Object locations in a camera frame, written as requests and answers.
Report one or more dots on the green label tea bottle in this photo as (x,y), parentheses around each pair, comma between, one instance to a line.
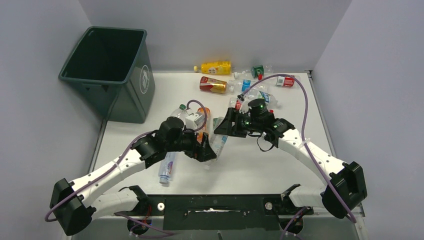
(217,121)

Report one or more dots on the green cap water bottle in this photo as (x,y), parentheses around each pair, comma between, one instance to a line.
(180,113)

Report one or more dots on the dark green plastic bin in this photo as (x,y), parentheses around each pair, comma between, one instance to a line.
(110,69)

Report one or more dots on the orange drink bottle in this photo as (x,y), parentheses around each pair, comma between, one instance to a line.
(206,127)

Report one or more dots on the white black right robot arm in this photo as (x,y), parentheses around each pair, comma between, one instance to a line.
(344,186)

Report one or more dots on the clear bottle blue label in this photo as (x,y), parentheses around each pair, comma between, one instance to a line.
(240,85)

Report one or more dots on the red gold tea bottle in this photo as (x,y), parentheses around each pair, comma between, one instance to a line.
(212,85)

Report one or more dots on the yellow juice bottle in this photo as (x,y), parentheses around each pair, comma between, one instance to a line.
(214,68)

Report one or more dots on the crushed bottle blue green label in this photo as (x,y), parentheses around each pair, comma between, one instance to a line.
(270,100)

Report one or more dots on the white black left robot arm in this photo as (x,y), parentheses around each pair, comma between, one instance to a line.
(74,204)

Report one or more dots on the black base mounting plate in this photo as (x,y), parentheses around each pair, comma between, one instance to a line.
(180,212)

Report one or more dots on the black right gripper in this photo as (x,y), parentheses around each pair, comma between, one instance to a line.
(226,128)

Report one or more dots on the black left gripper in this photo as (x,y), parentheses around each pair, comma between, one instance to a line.
(202,153)

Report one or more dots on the purple label Ganten bottle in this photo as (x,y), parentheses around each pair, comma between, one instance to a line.
(166,168)

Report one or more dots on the clear bottle red white label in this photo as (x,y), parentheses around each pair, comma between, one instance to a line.
(242,106)

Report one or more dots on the clear bottle green label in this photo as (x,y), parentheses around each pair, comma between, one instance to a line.
(253,72)

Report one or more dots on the aluminium frame rail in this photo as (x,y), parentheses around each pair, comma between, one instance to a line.
(97,229)

